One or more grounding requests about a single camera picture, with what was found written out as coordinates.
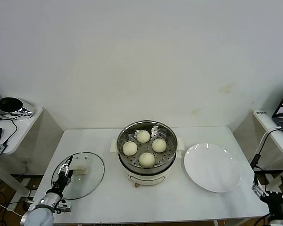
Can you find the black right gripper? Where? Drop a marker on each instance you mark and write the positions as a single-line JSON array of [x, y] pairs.
[[277, 202]]

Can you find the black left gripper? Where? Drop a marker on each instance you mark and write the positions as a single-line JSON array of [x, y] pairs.
[[62, 183]]

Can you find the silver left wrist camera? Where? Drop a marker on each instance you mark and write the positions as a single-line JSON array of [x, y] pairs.
[[64, 206]]

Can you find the white label sticker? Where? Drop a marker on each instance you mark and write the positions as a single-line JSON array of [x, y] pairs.
[[261, 112]]

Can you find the perforated steel steamer basket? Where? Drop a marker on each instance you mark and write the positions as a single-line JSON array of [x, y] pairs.
[[171, 150]]

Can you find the cream electric cooker base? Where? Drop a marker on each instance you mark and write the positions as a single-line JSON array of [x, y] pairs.
[[151, 179]]

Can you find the shiny silver headset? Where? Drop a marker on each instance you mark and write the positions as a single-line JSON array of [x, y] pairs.
[[11, 107]]

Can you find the white side table with sticker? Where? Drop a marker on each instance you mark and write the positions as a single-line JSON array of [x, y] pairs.
[[264, 122]]

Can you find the white side table with mouse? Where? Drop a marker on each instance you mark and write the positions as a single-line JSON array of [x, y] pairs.
[[26, 127]]

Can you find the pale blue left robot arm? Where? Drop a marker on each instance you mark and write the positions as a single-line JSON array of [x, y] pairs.
[[37, 216]]

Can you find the white round plate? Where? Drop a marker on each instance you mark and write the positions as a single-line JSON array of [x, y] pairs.
[[212, 167]]

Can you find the white steamed baozi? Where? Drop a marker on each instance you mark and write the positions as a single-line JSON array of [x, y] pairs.
[[143, 136], [146, 160], [159, 145], [129, 148]]

